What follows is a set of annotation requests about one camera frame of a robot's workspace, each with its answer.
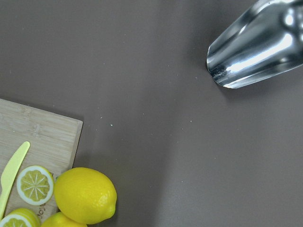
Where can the lemon slice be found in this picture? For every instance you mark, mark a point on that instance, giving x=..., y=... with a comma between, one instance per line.
x=21, y=217
x=35, y=185

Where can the yellow lemon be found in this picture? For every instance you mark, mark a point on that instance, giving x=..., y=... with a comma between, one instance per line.
x=60, y=220
x=85, y=195

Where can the yellow plastic knife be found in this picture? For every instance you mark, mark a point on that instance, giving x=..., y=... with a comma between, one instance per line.
x=9, y=174

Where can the bamboo cutting board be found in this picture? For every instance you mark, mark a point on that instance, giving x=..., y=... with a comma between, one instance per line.
x=53, y=138

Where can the steel scoop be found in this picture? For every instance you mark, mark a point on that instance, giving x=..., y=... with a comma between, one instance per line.
x=265, y=41

